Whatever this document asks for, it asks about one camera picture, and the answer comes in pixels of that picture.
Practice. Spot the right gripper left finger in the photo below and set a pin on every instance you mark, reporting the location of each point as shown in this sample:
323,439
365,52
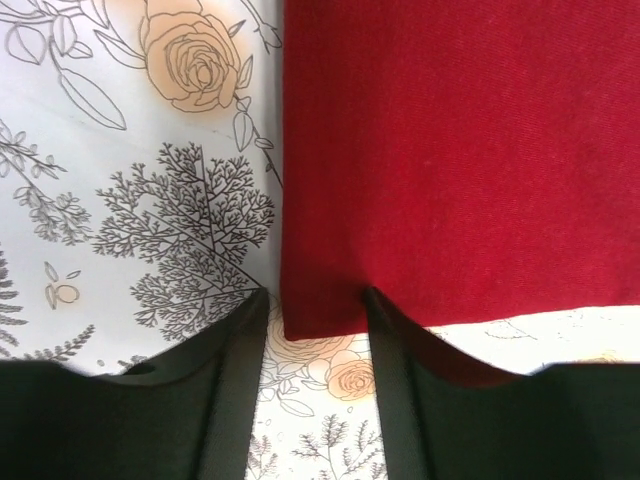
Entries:
186,413

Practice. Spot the floral table cloth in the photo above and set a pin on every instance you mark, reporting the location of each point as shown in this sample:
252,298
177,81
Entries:
142,182

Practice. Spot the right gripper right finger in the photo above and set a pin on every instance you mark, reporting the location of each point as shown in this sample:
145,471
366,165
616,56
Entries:
447,415

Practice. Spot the red t shirt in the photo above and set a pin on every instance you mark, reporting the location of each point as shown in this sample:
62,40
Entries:
472,160

